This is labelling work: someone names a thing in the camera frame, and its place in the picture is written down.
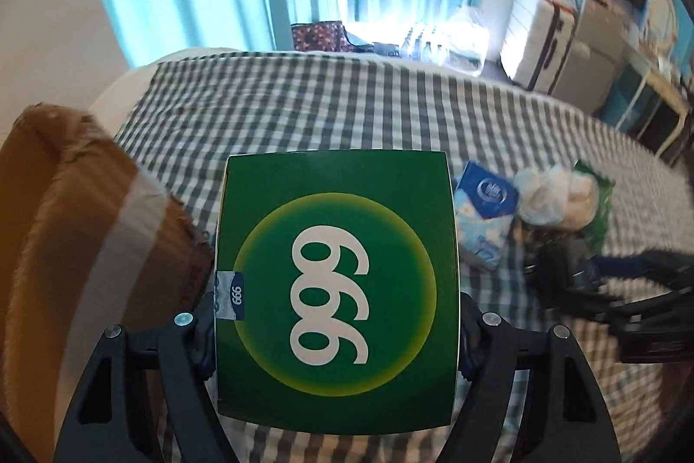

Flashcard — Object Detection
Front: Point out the green foil packet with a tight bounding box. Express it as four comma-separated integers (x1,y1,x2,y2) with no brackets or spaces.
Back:
574,160,615,255

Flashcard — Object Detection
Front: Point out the cream cloth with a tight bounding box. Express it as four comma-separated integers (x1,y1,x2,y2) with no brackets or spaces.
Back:
513,166,599,231

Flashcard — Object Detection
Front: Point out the blue tissue pack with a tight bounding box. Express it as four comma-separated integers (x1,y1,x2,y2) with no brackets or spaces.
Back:
453,161,519,270

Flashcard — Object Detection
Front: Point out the green 999 medicine box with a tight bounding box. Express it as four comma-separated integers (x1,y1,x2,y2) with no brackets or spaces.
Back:
215,149,460,435

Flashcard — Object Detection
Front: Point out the black round jar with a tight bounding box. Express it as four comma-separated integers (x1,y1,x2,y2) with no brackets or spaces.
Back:
524,229,602,309

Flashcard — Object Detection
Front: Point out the brown cardboard box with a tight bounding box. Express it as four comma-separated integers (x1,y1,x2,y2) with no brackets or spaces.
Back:
1,105,213,462

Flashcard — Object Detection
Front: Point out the white side table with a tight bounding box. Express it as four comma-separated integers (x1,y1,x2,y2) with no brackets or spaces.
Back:
596,49,693,166

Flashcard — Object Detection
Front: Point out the grey mini fridge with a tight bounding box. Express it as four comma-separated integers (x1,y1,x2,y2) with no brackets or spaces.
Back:
549,0,625,115

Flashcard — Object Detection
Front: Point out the white oval mirror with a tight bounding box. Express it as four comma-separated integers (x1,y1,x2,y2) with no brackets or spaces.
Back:
645,0,679,60

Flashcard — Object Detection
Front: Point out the white suitcase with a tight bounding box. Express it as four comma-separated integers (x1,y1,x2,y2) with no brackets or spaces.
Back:
500,0,575,94

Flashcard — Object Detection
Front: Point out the large water jug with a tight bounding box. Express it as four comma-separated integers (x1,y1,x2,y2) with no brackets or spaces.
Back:
435,6,491,78

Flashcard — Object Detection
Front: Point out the checkered tablecloth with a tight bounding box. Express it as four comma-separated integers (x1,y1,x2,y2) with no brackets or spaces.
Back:
98,52,693,462

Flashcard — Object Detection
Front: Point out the patterned gift bag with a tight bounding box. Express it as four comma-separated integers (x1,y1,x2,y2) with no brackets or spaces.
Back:
291,21,354,53

